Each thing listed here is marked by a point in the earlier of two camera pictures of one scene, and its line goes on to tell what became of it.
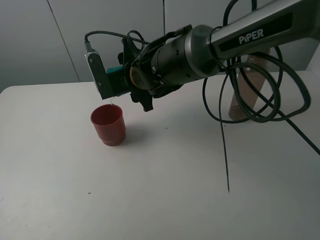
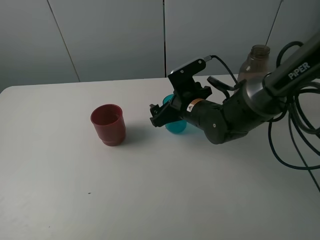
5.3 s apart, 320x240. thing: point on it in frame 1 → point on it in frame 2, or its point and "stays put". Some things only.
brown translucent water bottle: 251,79 stays put
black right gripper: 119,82 → 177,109
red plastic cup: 108,121 stays put
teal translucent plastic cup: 114,69 → 176,128
